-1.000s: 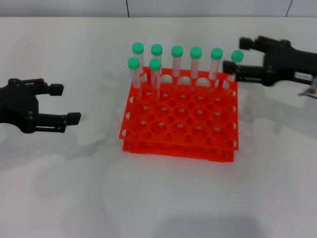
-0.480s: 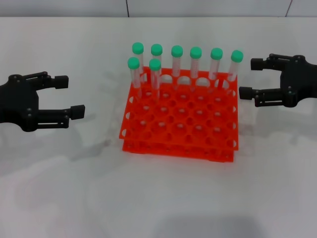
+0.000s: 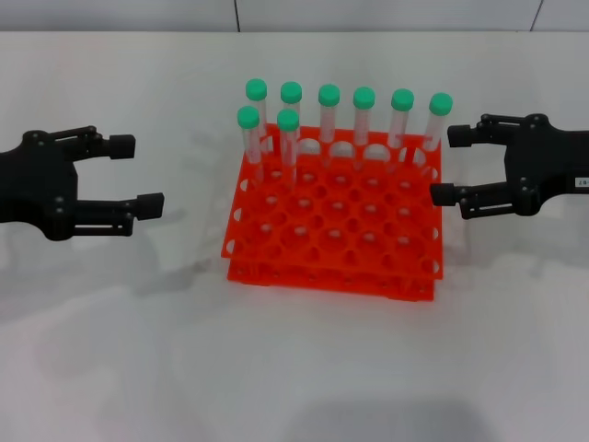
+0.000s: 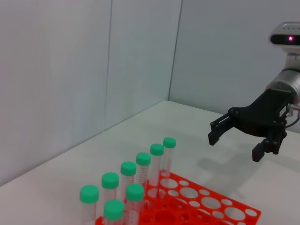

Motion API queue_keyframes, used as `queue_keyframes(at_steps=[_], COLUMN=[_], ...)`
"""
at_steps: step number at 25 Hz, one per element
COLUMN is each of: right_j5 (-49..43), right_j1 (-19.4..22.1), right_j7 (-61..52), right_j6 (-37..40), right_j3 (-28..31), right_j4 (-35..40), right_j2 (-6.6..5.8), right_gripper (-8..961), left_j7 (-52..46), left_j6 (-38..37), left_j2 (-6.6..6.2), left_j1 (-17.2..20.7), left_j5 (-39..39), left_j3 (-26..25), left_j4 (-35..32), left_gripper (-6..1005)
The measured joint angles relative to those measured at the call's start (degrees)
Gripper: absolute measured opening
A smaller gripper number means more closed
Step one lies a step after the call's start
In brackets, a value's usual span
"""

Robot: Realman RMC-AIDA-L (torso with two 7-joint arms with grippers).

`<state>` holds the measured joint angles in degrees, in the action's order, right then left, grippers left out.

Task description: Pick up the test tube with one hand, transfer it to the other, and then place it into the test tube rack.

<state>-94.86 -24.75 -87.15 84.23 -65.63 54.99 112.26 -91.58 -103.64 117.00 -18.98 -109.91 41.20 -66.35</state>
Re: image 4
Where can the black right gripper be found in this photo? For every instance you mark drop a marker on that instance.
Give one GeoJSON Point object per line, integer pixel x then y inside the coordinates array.
{"type": "Point", "coordinates": [260, 117]}

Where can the orange test tube rack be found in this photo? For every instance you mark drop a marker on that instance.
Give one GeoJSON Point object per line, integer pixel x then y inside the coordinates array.
{"type": "Point", "coordinates": [199, 206]}

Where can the green-capped clear test tube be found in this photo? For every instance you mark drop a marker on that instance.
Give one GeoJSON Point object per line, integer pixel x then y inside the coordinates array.
{"type": "Point", "coordinates": [110, 180]}
{"type": "Point", "coordinates": [135, 192]}
{"type": "Point", "coordinates": [156, 149]}
{"type": "Point", "coordinates": [128, 168]}
{"type": "Point", "coordinates": [89, 194]}
{"type": "Point", "coordinates": [143, 159]}
{"type": "Point", "coordinates": [113, 209]}
{"type": "Point", "coordinates": [169, 142]}

